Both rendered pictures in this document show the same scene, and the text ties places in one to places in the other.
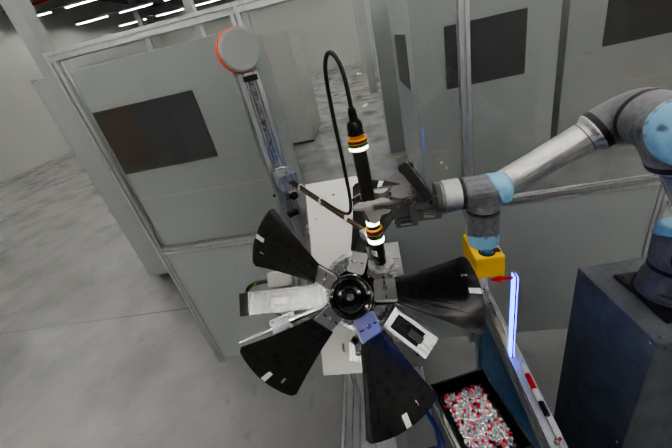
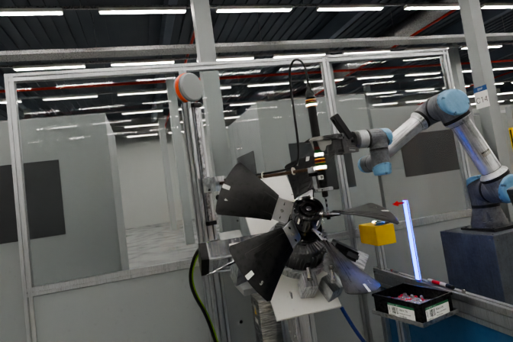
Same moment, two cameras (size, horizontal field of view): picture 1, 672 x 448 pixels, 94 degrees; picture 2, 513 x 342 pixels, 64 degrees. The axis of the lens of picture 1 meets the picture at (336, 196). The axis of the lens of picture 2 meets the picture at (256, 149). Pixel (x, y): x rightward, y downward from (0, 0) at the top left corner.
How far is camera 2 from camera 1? 1.20 m
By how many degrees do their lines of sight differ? 39
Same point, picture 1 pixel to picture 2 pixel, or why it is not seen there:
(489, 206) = (382, 141)
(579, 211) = (430, 238)
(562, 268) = not seen: hidden behind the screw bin
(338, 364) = (288, 308)
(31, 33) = not seen: outside the picture
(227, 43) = (185, 80)
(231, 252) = (120, 290)
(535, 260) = not seen: hidden behind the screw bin
